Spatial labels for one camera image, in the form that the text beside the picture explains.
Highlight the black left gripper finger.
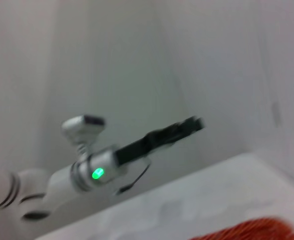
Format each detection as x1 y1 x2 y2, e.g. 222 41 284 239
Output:
146 115 205 141

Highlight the silver and black left gripper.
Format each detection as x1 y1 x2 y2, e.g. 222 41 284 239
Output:
70 129 195 193

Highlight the orange woven wicker basket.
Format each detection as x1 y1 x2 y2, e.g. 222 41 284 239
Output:
188 216 294 240

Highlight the thin black cable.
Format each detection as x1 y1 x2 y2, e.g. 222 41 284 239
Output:
115 158 152 195

